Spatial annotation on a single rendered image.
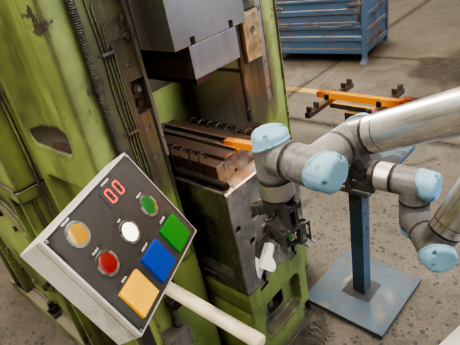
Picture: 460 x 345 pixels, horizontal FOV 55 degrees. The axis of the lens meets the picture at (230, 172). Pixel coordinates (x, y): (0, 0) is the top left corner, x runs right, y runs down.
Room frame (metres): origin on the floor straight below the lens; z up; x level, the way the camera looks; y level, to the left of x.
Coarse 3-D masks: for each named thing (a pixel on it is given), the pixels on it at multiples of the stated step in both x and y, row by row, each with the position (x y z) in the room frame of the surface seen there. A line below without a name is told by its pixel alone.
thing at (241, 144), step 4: (224, 140) 1.33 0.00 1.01; (228, 140) 1.32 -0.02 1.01; (232, 140) 1.32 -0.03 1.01; (236, 140) 1.31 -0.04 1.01; (240, 140) 1.30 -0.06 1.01; (244, 140) 1.29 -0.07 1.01; (248, 140) 1.28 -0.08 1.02; (228, 144) 1.32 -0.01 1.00; (232, 144) 1.30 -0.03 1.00; (236, 144) 1.29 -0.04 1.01; (240, 144) 1.28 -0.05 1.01; (244, 144) 1.26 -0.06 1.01; (248, 144) 1.25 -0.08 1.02; (240, 148) 1.28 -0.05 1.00; (244, 148) 1.27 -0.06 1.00; (248, 148) 1.25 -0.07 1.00
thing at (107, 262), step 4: (100, 256) 0.72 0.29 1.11; (104, 256) 0.72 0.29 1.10; (108, 256) 0.73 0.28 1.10; (112, 256) 0.73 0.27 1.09; (100, 260) 0.71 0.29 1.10; (104, 260) 0.71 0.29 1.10; (108, 260) 0.72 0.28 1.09; (112, 260) 0.73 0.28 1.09; (100, 264) 0.70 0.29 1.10; (104, 264) 0.71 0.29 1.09; (108, 264) 0.71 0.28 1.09; (112, 264) 0.72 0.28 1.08; (116, 264) 0.72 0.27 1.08; (104, 268) 0.70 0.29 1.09; (108, 268) 0.70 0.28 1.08; (112, 268) 0.71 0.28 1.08; (108, 272) 0.70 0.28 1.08
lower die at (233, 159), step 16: (192, 128) 1.53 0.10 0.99; (208, 128) 1.50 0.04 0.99; (192, 144) 1.39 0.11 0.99; (208, 144) 1.37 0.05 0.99; (224, 144) 1.32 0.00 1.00; (176, 160) 1.36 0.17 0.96; (192, 160) 1.30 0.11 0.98; (208, 160) 1.27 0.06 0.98; (224, 160) 1.25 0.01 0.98; (240, 160) 1.29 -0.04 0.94; (208, 176) 1.25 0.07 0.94; (224, 176) 1.23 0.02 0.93
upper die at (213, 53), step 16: (224, 32) 1.32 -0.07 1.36; (192, 48) 1.22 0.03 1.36; (208, 48) 1.26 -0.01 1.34; (224, 48) 1.31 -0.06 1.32; (144, 64) 1.38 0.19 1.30; (160, 64) 1.32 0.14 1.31; (176, 64) 1.27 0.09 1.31; (192, 64) 1.22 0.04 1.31; (208, 64) 1.26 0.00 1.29; (224, 64) 1.30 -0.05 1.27
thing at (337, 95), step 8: (320, 96) 1.58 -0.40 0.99; (336, 96) 1.53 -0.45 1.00; (344, 96) 1.51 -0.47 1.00; (352, 96) 1.48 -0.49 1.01; (360, 96) 1.47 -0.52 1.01; (368, 96) 1.45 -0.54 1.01; (376, 96) 1.44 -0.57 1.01; (384, 104) 1.39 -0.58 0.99; (392, 104) 1.37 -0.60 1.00; (400, 104) 1.34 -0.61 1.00
